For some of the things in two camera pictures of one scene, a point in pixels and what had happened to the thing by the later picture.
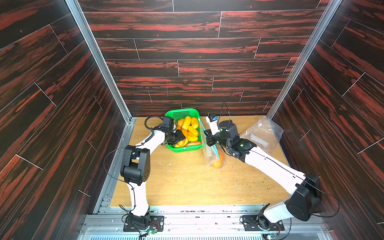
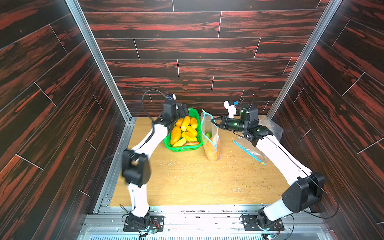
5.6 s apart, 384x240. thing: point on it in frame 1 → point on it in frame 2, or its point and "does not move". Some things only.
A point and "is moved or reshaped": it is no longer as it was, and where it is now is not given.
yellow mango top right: (194, 122) does not move
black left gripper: (179, 137) → (185, 111)
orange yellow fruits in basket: (193, 143) does not move
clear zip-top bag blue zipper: (214, 154) is moved or reshaped
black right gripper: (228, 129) → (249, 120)
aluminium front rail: (198, 222) does not move
